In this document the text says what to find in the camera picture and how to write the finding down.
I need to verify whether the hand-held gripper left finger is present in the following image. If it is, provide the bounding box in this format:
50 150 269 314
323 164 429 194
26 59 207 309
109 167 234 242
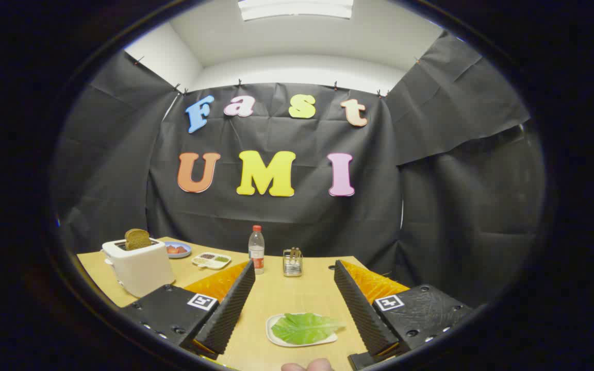
120 260 256 360

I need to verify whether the white rectangular plate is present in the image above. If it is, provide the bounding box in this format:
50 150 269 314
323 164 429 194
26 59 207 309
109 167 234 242
266 312 339 348

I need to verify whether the small blue dish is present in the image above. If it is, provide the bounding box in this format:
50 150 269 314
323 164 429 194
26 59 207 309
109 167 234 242
162 241 192 259

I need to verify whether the green lettuce leaf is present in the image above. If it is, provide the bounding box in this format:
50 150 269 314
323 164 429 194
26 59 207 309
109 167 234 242
271 312 347 346

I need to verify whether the white toaster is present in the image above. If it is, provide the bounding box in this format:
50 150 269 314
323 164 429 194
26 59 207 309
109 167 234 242
101 238 175 298

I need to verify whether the metal wire utensil holder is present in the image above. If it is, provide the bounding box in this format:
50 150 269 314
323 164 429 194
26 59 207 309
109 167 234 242
283 248 304 277

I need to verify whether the ceiling light panel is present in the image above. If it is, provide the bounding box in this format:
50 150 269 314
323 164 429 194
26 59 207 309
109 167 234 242
238 0 354 21

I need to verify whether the white divided condiment tray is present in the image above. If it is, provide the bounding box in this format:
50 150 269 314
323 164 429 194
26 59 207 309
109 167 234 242
192 252 232 270

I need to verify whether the clear plastic water bottle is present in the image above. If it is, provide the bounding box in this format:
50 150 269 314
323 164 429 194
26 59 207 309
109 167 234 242
248 225 266 275

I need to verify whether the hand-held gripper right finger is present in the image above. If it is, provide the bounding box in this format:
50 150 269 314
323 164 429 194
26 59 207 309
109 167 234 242
334 259 476 371

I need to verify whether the brown toasted bread slice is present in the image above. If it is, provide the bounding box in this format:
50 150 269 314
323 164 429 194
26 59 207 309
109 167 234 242
124 228 152 251

